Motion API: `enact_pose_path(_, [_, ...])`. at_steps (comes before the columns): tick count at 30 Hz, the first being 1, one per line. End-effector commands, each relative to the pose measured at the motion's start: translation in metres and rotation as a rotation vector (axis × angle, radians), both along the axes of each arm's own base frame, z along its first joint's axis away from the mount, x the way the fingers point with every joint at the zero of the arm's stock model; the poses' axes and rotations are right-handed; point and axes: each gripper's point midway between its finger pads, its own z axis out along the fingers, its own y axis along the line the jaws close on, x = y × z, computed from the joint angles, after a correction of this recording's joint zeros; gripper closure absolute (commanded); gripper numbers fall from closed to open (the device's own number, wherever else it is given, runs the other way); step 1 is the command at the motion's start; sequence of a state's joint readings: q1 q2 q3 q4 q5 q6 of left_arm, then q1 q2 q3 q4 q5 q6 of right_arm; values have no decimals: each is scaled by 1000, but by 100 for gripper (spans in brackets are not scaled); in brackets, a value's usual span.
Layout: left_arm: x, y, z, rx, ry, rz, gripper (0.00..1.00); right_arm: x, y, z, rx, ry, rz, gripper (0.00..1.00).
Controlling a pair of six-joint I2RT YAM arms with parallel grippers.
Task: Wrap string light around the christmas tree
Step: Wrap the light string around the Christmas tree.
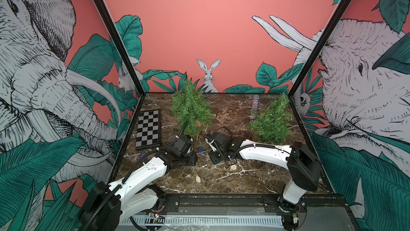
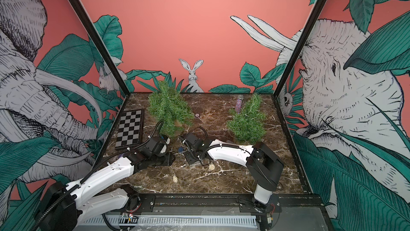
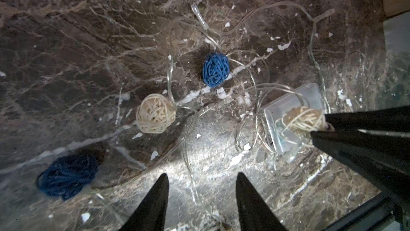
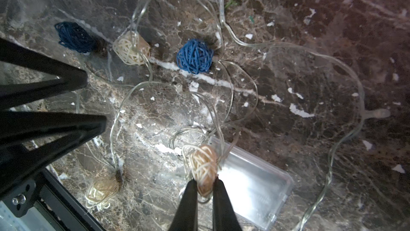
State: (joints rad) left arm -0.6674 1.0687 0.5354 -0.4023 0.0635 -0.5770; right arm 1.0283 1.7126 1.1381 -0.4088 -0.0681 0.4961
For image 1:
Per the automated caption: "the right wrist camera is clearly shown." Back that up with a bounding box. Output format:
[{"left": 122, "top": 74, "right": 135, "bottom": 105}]
[{"left": 206, "top": 137, "right": 217, "bottom": 152}]

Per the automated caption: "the black white checkerboard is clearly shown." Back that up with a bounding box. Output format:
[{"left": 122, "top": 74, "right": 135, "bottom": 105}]
[{"left": 136, "top": 109, "right": 161, "bottom": 148}]

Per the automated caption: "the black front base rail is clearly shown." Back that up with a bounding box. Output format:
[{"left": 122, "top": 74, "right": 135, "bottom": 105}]
[{"left": 153, "top": 194, "right": 350, "bottom": 215}]

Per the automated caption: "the green christmas tree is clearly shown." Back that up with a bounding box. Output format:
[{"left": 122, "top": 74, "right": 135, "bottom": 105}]
[
  {"left": 171, "top": 80, "right": 215, "bottom": 137},
  {"left": 250, "top": 94, "right": 293, "bottom": 145}
]

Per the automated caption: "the white slotted cable duct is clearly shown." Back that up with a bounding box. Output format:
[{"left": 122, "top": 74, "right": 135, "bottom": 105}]
[{"left": 131, "top": 215, "right": 284, "bottom": 228}]

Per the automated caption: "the left black frame post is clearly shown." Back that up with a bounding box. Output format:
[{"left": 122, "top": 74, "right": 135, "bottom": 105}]
[{"left": 79, "top": 0, "right": 145, "bottom": 97}]

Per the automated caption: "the purple glitter tube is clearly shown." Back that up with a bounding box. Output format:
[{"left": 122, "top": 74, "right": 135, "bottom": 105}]
[{"left": 250, "top": 94, "right": 259, "bottom": 120}]

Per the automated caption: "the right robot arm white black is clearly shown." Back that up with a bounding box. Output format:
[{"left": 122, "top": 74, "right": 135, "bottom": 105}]
[{"left": 205, "top": 132, "right": 322, "bottom": 214}]

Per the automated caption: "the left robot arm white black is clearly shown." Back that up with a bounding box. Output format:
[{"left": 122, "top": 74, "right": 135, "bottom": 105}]
[{"left": 79, "top": 121, "right": 197, "bottom": 231}]

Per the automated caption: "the right black frame post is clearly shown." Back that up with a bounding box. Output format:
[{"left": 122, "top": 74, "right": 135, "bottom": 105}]
[{"left": 287, "top": 0, "right": 367, "bottom": 97}]

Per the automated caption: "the black frame post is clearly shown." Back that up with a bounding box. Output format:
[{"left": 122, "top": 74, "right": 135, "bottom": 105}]
[
  {"left": 79, "top": 0, "right": 145, "bottom": 97},
  {"left": 287, "top": 0, "right": 367, "bottom": 97}
]

